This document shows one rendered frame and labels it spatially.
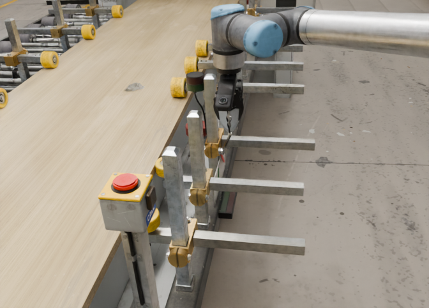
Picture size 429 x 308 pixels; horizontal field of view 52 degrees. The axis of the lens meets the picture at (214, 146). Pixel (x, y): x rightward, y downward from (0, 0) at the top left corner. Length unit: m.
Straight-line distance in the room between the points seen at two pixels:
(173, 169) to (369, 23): 0.53
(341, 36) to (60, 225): 0.83
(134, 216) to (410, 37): 0.63
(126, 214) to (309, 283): 1.59
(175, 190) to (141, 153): 0.44
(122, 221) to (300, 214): 1.93
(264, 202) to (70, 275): 1.75
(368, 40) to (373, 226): 1.68
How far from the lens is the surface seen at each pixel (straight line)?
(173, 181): 1.00
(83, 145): 1.54
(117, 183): 0.71
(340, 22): 1.08
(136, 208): 0.70
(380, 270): 2.34
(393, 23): 0.99
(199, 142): 1.23
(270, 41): 1.11
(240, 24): 1.14
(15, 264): 1.14
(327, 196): 2.74
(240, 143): 1.55
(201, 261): 1.31
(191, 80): 1.41
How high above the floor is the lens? 1.63
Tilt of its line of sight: 31 degrees down
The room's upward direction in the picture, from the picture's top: 3 degrees counter-clockwise
